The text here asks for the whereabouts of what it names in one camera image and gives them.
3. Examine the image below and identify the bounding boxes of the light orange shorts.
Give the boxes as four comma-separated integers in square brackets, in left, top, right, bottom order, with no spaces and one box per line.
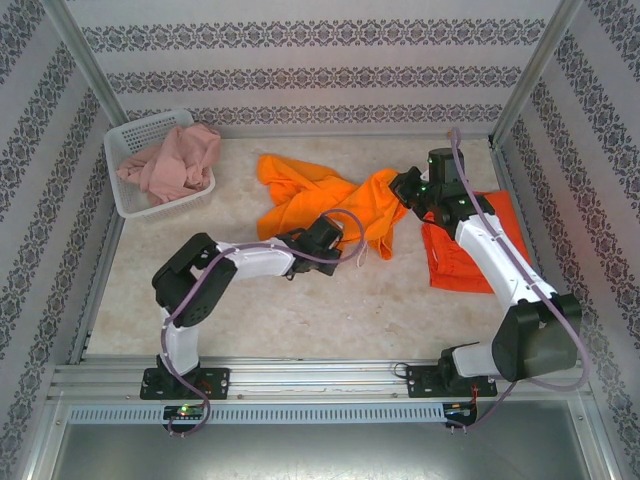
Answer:
[255,153,412,267]

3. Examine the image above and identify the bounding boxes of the aluminium mounting rail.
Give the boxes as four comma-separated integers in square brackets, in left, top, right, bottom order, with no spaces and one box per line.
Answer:
[47,356,589,402]

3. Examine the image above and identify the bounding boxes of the pink shorts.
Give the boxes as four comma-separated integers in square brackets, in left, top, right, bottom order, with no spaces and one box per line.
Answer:
[114,121,223,207]

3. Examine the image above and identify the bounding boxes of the aluminium frame post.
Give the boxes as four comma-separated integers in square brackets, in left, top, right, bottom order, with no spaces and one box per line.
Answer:
[491,0,587,147]
[44,0,129,134]

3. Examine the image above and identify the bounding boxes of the grey sheet metal panel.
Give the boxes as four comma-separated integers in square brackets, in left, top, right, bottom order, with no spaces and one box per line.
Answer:
[47,399,619,480]

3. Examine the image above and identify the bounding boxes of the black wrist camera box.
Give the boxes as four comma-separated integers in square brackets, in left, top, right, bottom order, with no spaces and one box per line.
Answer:
[309,216,346,250]
[388,166,424,204]

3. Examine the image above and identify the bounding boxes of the slotted grey cable duct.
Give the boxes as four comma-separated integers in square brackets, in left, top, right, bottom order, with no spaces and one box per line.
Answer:
[67,403,446,424]

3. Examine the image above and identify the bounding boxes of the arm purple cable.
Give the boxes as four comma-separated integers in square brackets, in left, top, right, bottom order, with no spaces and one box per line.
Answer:
[447,126,587,437]
[158,208,365,439]

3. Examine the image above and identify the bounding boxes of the left black wrist camera box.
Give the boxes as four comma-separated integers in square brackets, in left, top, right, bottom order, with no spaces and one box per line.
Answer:
[309,216,346,250]

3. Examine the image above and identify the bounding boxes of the left small circuit board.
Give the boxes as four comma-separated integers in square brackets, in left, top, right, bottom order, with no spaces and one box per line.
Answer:
[163,405,206,420]

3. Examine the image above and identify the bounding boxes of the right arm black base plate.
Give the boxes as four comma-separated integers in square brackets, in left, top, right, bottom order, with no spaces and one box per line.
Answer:
[405,363,499,400]

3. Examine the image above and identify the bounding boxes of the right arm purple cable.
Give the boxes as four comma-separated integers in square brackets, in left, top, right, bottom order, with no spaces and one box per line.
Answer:
[447,126,587,437]

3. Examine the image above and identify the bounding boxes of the white perforated plastic basket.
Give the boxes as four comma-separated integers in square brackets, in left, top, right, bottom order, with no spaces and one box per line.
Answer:
[103,108,217,221]

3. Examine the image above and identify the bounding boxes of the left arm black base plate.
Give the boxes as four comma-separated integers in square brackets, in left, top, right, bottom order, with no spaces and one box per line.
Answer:
[139,367,231,401]

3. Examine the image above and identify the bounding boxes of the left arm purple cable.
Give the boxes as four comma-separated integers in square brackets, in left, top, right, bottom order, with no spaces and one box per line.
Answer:
[158,208,365,439]

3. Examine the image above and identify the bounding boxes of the long aluminium frame rail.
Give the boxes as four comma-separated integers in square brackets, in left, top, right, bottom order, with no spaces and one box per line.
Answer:
[219,130,495,143]

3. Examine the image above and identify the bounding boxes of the right black wrist camera box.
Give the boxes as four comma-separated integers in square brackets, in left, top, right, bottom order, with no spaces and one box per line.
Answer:
[388,166,424,204]

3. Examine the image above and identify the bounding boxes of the red-orange shorts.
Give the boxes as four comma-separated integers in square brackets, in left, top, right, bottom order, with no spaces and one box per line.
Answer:
[420,188,534,296]

